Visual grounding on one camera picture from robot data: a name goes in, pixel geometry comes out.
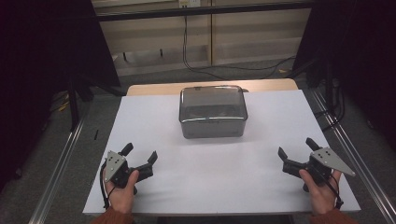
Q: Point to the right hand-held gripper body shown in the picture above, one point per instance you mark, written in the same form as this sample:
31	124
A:
330	160

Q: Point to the white board mat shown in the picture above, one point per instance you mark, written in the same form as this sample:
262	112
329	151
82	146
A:
205	174

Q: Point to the white wall socket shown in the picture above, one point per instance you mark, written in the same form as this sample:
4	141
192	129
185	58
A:
189	3

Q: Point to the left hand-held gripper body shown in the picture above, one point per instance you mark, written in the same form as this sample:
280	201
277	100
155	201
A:
114	162

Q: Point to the smoky transparent hinged-lid box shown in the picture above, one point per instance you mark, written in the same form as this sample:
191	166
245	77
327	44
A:
213	105

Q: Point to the person's right hand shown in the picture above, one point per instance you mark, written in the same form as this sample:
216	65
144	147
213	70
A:
322	196

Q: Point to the person's left hand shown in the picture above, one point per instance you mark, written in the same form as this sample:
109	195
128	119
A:
122	196

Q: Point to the black metal stand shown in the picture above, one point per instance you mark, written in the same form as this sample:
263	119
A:
73	105

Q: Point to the metal floor rail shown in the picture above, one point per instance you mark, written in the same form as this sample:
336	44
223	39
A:
56	177
358	149

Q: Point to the black curtain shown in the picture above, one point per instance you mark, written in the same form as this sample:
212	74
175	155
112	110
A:
40	62
367	62

